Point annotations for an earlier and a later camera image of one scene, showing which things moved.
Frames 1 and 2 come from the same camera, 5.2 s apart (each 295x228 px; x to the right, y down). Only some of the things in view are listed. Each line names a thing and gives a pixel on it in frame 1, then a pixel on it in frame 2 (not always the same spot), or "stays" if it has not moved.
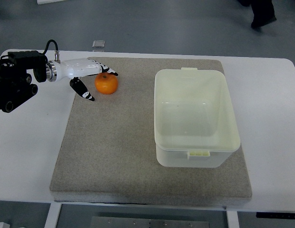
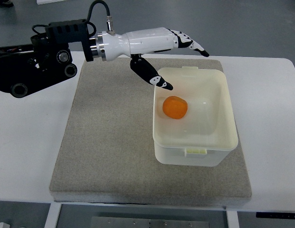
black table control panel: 278,215 stays
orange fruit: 106,83 → 174,107
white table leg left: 52,220 stays
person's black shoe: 263,10 → 4,3
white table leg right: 232,219 stays
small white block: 2,224 stays
